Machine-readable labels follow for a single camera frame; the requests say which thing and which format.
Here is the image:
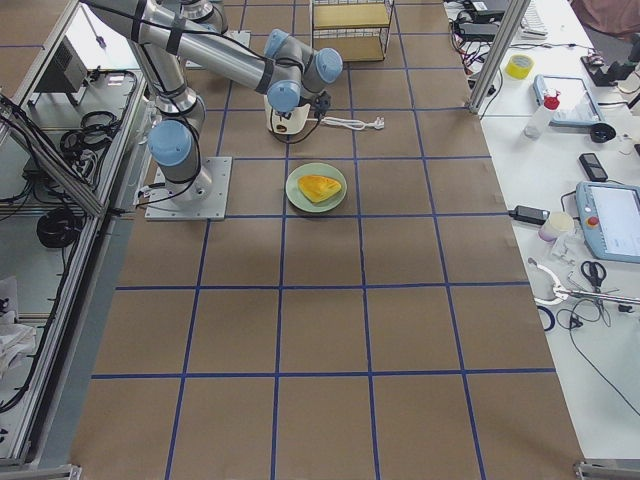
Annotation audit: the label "pale green plate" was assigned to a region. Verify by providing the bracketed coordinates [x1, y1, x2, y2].
[285, 162, 347, 213]

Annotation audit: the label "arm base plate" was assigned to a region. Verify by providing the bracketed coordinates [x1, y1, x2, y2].
[226, 30, 251, 48]
[145, 157, 232, 221]

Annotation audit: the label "white two-slot toaster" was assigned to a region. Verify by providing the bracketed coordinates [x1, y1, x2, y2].
[263, 95, 310, 135]

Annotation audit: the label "black power adapter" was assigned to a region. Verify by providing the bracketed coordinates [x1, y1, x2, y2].
[508, 205, 550, 225]

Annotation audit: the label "white toaster power cable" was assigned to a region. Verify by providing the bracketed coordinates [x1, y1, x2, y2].
[309, 114, 389, 134]

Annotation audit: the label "yellow tape roll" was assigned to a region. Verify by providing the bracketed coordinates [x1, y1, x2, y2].
[504, 54, 534, 80]

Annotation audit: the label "wire basket with wooden shelf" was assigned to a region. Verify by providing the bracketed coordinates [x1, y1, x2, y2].
[309, 0, 394, 62]

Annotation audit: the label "golden pastry on plate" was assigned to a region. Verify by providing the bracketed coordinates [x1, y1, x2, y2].
[297, 175, 342, 203]

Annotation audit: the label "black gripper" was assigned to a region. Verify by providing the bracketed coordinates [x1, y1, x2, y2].
[299, 91, 331, 118]

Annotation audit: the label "aluminium frame post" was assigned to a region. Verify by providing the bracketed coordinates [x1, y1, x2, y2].
[467, 0, 530, 114]

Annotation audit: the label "blue teach pendant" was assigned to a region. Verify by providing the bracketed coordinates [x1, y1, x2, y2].
[533, 74, 604, 127]
[576, 182, 639, 264]

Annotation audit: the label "black scissors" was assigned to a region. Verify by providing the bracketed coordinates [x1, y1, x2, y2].
[580, 260, 607, 293]

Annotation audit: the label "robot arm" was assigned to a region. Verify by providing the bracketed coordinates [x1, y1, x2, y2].
[180, 0, 228, 34]
[87, 1, 343, 203]

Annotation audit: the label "clear bottle red cap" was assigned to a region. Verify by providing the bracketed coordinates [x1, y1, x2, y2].
[523, 90, 560, 139]

